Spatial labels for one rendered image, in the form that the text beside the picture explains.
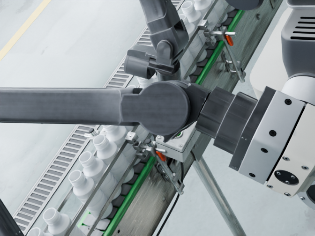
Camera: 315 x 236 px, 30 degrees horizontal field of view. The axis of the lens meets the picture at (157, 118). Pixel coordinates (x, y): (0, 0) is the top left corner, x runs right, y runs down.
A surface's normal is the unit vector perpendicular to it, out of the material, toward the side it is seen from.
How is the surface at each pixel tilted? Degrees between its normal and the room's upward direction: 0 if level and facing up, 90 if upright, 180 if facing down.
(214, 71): 90
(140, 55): 67
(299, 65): 58
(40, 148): 0
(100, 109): 48
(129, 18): 0
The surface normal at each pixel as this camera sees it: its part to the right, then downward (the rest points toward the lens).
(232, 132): -0.32, 0.26
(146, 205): 0.80, 0.13
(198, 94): -0.23, 0.06
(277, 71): -0.39, -0.65
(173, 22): 0.84, -0.20
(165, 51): -0.39, 0.44
